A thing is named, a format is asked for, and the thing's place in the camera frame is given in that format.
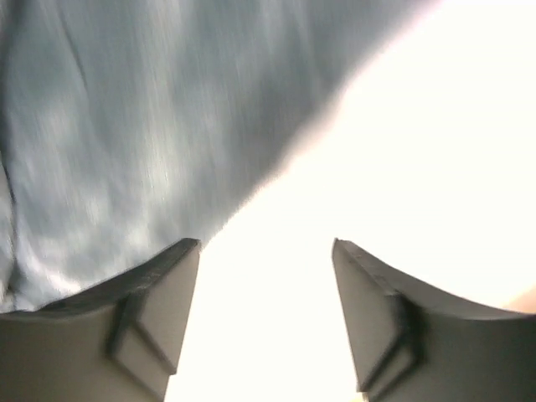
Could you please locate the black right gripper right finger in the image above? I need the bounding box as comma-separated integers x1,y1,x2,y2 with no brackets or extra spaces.
332,240,535,402

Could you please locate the white pillow yellow edge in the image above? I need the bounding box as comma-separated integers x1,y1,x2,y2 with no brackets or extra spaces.
167,1,535,401

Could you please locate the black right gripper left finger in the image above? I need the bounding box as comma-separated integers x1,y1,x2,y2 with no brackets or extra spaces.
1,239,200,401

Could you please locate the grey plush pillowcase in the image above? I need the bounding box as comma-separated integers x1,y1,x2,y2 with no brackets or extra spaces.
1,1,425,313

